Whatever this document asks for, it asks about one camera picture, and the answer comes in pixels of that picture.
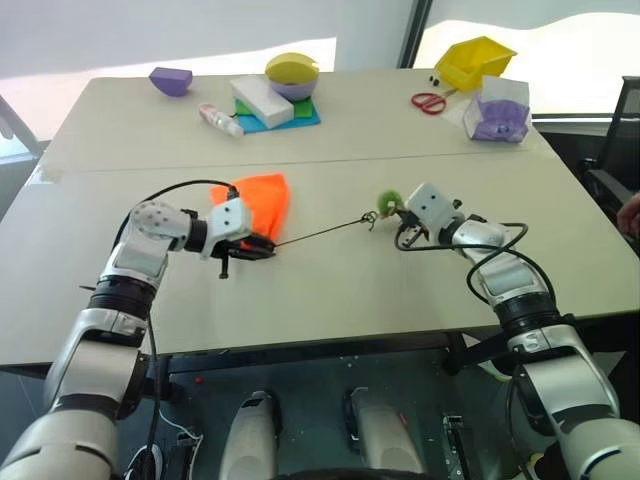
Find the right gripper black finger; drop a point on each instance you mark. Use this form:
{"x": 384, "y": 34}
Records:
{"x": 407, "y": 231}
{"x": 404, "y": 213}

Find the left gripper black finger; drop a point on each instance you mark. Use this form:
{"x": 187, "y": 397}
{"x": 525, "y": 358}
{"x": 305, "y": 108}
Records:
{"x": 262, "y": 242}
{"x": 252, "y": 255}

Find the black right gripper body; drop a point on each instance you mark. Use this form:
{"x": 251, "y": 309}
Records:
{"x": 419, "y": 227}

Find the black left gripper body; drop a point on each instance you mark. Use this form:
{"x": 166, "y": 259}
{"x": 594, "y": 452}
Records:
{"x": 226, "y": 260}

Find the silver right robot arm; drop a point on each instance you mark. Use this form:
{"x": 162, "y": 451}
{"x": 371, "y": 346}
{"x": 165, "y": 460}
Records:
{"x": 505, "y": 280}

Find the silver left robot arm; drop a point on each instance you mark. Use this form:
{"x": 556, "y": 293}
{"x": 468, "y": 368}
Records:
{"x": 135, "y": 260}

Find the bystander bare hand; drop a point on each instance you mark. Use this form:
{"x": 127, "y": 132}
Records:
{"x": 631, "y": 215}

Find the blue foam sheet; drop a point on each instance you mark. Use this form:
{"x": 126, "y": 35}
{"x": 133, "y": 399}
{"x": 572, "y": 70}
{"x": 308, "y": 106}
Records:
{"x": 301, "y": 123}

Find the clear bottle with pink cap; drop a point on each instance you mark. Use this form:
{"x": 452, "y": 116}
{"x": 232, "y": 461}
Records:
{"x": 220, "y": 120}

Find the clear box with purple contents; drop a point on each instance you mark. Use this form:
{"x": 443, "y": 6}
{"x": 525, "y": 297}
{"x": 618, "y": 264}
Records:
{"x": 496, "y": 117}

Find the green foam sheet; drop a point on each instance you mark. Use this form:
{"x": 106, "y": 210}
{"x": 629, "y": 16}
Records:
{"x": 303, "y": 108}

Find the white rectangular box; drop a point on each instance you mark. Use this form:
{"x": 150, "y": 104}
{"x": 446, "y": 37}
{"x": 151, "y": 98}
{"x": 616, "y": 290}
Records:
{"x": 260, "y": 99}

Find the purple bowl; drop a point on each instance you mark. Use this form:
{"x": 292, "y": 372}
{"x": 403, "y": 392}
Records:
{"x": 296, "y": 91}

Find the white rounded object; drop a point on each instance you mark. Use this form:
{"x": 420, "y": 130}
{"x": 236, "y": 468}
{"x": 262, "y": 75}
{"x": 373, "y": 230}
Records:
{"x": 495, "y": 371}

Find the yellow plastic bin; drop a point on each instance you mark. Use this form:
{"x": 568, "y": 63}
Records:
{"x": 472, "y": 61}

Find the grey rounded leg shell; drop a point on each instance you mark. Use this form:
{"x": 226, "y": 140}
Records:
{"x": 250, "y": 440}
{"x": 382, "y": 440}

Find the purple half-round box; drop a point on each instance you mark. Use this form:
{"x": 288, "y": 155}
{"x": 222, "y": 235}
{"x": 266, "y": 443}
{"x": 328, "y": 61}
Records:
{"x": 170, "y": 81}

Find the black and white sneaker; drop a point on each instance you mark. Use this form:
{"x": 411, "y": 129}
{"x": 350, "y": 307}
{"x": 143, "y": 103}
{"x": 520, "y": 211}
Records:
{"x": 145, "y": 462}

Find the black mesh office chair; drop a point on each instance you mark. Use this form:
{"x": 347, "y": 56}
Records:
{"x": 625, "y": 130}

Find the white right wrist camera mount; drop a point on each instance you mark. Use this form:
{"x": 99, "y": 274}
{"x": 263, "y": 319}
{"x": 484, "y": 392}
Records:
{"x": 430, "y": 202}

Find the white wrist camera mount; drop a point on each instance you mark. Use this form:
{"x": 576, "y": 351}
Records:
{"x": 230, "y": 217}
{"x": 430, "y": 202}

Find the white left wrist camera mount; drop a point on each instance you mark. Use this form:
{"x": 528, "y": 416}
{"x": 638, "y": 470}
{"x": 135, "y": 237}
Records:
{"x": 230, "y": 217}

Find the black table frame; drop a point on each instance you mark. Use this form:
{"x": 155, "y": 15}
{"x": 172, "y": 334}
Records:
{"x": 310, "y": 347}

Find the dark window frame post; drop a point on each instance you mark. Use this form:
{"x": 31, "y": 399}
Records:
{"x": 416, "y": 30}

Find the black metal rail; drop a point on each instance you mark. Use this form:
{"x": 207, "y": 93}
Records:
{"x": 457, "y": 445}

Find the grey metal frame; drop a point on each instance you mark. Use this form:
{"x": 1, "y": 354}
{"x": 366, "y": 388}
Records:
{"x": 15, "y": 125}

